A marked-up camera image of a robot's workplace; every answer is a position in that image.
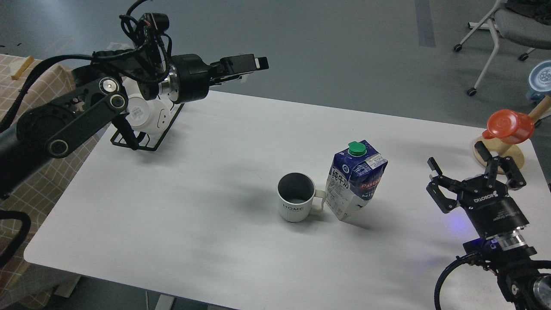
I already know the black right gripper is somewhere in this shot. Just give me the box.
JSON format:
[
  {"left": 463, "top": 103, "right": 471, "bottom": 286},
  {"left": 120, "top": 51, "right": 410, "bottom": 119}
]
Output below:
[{"left": 426, "top": 142, "right": 530, "bottom": 239}]

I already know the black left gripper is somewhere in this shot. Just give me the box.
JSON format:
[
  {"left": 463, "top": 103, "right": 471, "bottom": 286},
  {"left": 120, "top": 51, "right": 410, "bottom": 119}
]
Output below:
[{"left": 170, "top": 54, "right": 269, "bottom": 104}]

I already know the blue white milk carton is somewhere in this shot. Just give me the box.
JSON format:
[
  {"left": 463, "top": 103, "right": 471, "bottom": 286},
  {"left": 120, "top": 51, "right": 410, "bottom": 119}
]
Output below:
[{"left": 325, "top": 140, "right": 388, "bottom": 220}]

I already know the white ribbed mug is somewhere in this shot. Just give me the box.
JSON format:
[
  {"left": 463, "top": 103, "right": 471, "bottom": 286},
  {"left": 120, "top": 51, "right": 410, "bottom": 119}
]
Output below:
[{"left": 277, "top": 172, "right": 327, "bottom": 223}]

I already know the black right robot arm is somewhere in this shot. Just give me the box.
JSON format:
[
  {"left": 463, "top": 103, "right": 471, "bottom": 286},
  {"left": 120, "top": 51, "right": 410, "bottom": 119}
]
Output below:
[{"left": 426, "top": 141, "right": 550, "bottom": 310}]

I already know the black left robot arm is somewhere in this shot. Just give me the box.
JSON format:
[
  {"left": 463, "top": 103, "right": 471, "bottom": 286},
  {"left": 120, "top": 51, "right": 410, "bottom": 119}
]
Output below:
[{"left": 1, "top": 0, "right": 269, "bottom": 200}]

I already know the orange plastic cup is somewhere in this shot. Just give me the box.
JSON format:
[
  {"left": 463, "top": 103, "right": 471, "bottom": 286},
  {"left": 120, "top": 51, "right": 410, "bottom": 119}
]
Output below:
[{"left": 482, "top": 109, "right": 535, "bottom": 145}]

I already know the blue white round object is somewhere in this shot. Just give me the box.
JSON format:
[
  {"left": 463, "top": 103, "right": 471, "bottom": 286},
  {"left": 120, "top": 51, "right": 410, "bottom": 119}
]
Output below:
[{"left": 526, "top": 59, "right": 551, "bottom": 101}]

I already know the grey office chair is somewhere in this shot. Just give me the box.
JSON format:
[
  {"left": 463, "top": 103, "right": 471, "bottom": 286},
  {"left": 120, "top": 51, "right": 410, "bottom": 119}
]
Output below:
[{"left": 453, "top": 0, "right": 551, "bottom": 96}]

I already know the wooden block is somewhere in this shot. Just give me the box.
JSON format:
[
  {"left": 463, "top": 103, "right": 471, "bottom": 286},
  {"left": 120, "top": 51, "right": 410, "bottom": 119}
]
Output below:
[{"left": 9, "top": 56, "right": 35, "bottom": 81}]

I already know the checkered tablecloth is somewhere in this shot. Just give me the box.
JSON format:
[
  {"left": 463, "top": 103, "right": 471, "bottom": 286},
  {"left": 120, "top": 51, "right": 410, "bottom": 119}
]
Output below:
[{"left": 0, "top": 54, "right": 99, "bottom": 307}]

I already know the black wire dish rack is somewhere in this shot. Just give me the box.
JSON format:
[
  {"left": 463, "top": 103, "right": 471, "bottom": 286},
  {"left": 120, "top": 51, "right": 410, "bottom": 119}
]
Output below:
[{"left": 133, "top": 96, "right": 183, "bottom": 152}]

